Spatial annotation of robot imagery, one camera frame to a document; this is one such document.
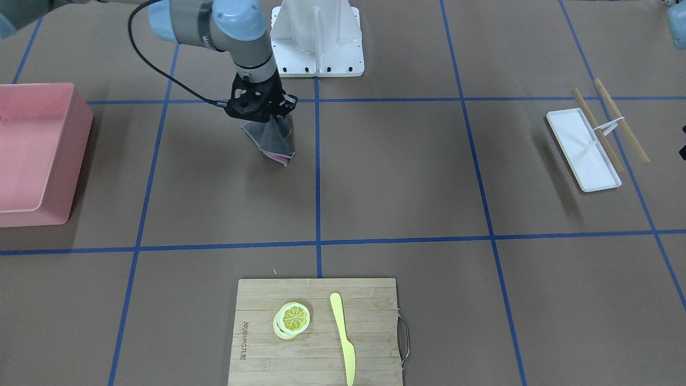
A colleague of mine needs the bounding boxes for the bamboo cutting board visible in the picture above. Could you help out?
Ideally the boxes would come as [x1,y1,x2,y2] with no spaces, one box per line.
[228,278,404,385]

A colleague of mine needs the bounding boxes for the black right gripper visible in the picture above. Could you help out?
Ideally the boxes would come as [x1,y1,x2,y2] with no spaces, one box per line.
[225,72,298,123]

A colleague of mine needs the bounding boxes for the grey wiping cloth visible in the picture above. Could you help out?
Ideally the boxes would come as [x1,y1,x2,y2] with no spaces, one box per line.
[242,115,295,167]

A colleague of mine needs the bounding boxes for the yellow plastic knife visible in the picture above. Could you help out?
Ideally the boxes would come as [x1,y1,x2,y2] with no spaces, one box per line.
[329,292,357,385]

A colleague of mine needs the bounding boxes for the yellow lemon slice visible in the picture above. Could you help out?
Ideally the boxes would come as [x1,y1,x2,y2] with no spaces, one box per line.
[272,301,311,340]

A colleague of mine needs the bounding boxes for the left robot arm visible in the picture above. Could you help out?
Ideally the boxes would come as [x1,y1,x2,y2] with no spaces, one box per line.
[665,1,685,50]

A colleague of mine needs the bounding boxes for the wooden rack rod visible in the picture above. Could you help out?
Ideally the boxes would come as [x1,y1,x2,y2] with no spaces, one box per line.
[572,88,625,174]
[593,78,651,165]

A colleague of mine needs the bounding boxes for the white rack tray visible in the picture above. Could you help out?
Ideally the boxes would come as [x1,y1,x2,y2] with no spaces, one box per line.
[546,108,622,193]

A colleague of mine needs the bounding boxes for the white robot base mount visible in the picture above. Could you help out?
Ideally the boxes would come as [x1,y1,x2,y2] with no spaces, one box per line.
[270,1,365,78]

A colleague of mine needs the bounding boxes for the pink plastic bin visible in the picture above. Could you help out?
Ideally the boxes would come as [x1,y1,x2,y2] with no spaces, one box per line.
[1,83,94,228]

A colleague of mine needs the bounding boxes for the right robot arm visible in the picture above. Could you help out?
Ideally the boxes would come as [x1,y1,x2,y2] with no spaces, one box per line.
[126,1,298,124]

